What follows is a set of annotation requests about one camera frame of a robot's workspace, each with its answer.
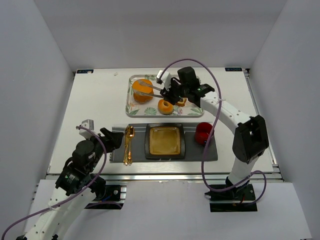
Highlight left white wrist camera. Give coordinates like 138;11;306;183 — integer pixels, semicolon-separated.
76;119;95;139

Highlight stainless steel serving tongs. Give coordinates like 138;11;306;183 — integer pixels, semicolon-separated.
133;80;164;99

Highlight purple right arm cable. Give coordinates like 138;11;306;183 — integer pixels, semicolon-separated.
163;58;267;206

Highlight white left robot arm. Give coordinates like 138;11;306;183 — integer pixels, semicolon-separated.
18;126;124;240

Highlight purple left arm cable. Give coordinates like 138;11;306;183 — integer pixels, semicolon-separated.
0;125;107;238

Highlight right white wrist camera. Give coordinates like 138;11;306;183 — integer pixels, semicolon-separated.
156;70;172;85

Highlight gold spoon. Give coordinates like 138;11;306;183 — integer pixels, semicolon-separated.
127;125;135;166

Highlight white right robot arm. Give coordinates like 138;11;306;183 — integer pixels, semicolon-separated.
156;66;269;191

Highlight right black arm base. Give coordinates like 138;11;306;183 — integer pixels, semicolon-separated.
204;184;258;213

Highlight grey striped placemat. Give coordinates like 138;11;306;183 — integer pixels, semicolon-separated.
109;122;218;163

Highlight gold knife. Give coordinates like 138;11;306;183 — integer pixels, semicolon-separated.
123;125;132;166

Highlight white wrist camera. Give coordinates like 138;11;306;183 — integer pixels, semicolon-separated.
156;70;172;85
76;119;95;139

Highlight brown bread slice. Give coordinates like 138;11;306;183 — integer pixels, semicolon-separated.
176;98;187;107

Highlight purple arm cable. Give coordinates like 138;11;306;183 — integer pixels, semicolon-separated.
163;58;267;206
0;125;107;238

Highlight red enamel mug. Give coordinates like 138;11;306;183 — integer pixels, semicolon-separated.
194;122;213;146

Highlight orange round sponge cake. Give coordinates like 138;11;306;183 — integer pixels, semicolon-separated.
132;79;154;104

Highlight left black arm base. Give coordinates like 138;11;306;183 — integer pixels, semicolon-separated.
85;185;127;210

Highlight orange glazed bagel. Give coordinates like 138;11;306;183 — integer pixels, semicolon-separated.
157;99;174;115

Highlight brown square ceramic plate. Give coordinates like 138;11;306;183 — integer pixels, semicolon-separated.
144;123;186;160

